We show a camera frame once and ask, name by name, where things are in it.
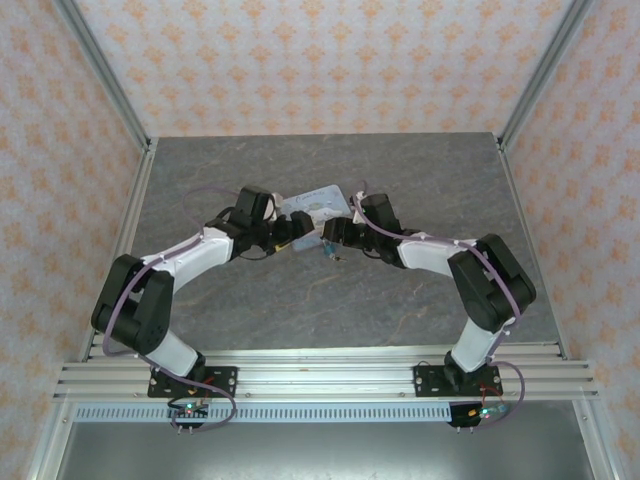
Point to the small padlock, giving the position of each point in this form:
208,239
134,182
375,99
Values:
328,248

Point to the aluminium frame post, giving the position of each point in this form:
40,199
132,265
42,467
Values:
100,65
545,65

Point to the small metal key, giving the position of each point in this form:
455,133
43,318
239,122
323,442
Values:
340,259

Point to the aluminium rail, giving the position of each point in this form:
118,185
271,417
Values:
530,240
135,210

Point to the aluminium right side rail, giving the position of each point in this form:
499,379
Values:
530,240

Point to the grey metal lower shelf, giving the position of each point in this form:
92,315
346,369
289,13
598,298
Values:
325,450

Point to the aluminium right frame post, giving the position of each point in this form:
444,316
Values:
545,65

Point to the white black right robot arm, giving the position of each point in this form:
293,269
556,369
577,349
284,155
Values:
425,255

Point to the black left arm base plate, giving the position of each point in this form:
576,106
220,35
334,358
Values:
225,375

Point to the aluminium mounting rail beam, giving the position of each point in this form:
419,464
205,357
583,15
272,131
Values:
325,375

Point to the aluminium left frame post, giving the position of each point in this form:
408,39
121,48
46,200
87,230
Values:
100,65

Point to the light blue cartoon tin box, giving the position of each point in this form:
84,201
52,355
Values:
320,200

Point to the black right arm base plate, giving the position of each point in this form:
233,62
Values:
425,380

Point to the aluminium left side rail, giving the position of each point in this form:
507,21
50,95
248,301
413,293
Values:
135,210

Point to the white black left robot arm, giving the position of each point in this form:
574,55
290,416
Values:
195,255

